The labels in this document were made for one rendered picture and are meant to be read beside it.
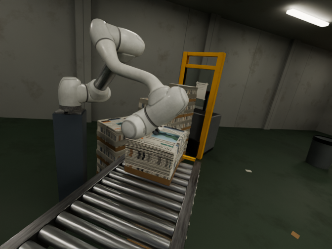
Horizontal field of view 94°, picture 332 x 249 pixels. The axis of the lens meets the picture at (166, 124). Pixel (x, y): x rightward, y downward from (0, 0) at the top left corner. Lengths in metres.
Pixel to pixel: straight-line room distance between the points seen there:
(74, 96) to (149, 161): 0.82
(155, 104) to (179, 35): 4.15
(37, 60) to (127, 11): 2.26
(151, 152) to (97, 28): 0.68
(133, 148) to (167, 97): 0.41
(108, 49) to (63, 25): 3.64
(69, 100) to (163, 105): 0.96
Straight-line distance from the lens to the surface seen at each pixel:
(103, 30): 0.96
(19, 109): 4.92
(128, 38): 1.02
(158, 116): 0.59
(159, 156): 0.84
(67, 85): 1.40
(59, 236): 0.76
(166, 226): 0.76
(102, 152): 1.88
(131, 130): 0.60
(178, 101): 0.57
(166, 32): 4.58
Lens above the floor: 1.38
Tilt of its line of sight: 17 degrees down
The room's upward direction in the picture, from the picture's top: 8 degrees clockwise
